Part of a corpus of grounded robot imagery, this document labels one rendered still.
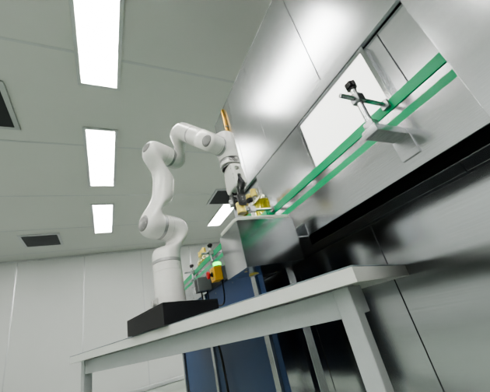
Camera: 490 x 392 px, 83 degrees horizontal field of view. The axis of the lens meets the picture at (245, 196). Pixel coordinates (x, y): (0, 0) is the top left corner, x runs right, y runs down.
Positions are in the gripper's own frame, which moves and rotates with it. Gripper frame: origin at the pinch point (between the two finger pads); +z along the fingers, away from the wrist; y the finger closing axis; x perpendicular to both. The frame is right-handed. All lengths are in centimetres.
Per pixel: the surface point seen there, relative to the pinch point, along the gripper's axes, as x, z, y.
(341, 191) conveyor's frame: -21.0, 11.2, -27.9
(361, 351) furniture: -2, 51, -33
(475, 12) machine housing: -5, 8, -78
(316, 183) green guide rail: -22.6, 2.4, -17.8
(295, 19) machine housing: -42, -89, -25
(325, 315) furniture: 0, 43, -28
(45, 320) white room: 159, -58, 606
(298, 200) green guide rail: -22.5, 2.5, -5.5
